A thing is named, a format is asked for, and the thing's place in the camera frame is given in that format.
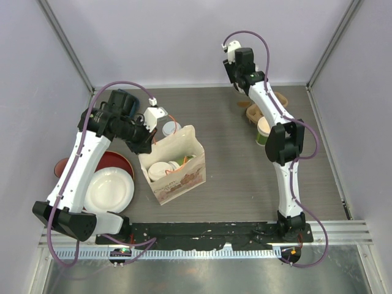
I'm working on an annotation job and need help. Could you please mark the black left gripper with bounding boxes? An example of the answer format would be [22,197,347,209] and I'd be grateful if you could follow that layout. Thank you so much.
[116,116,157,155]

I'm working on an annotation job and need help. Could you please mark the brown pulp cup carrier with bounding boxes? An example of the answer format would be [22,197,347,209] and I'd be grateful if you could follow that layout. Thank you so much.
[246,92,288,125]

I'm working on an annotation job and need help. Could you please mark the white plastic lid stack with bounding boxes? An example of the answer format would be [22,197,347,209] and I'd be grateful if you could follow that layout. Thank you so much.
[162,121,181,137]

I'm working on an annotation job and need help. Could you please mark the white plastic cup lid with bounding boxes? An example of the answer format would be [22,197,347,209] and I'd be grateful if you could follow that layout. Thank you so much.
[148,162,173,181]

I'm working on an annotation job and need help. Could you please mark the bear print paper bag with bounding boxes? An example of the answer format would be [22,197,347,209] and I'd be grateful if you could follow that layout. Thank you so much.
[138,125,206,205]

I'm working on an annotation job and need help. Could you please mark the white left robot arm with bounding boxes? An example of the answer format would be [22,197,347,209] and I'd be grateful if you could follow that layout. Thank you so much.
[32,90,166,244]

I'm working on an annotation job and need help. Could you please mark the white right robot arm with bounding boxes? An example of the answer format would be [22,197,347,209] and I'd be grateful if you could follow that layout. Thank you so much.
[223,42,306,242]

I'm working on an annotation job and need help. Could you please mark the blue ceramic dish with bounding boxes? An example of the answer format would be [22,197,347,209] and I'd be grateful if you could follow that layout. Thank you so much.
[118,89,140,118]

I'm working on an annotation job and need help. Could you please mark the grey straw holder cup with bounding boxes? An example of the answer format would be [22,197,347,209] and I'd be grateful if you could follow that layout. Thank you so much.
[233,85,249,108]

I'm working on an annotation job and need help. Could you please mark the stacked green paper cups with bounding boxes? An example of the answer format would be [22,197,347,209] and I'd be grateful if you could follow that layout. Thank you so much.
[255,116,271,146]

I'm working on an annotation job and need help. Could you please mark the white paper plate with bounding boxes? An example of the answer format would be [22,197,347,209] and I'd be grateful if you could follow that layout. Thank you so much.
[84,167,135,213]

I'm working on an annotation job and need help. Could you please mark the pink floral mug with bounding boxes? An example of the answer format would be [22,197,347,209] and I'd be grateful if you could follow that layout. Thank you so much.
[54,158,69,178]

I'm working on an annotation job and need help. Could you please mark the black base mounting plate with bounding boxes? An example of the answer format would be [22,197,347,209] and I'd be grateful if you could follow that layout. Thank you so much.
[111,222,314,251]

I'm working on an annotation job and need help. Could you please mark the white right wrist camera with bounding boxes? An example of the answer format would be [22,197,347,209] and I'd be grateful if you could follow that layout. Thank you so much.
[222,40,241,64]

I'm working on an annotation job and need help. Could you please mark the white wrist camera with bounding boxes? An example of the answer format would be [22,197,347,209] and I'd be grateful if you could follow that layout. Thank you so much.
[222,40,241,64]
[143,97,168,132]

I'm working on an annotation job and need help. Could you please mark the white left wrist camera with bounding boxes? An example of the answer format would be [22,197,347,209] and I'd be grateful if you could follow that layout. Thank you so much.
[143,97,168,132]

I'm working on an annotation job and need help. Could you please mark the white slotted cable duct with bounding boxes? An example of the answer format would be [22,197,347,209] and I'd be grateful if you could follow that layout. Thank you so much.
[52,246,282,260]

